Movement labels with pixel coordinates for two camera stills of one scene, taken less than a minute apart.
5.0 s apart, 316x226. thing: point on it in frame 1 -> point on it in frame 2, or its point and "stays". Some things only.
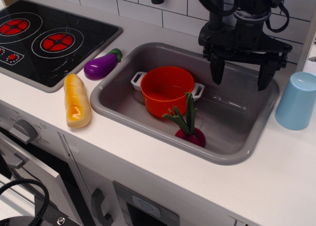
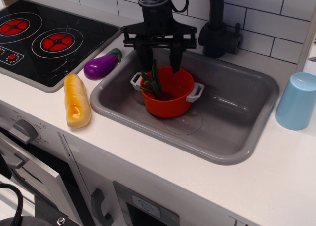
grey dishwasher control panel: [137, 209] stays
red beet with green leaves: [194, 136] -> [152, 84]
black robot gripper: [245, 41] -> [158, 28]
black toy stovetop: [44, 46] stays
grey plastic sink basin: [233, 114] stays
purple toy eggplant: [99, 67] stays
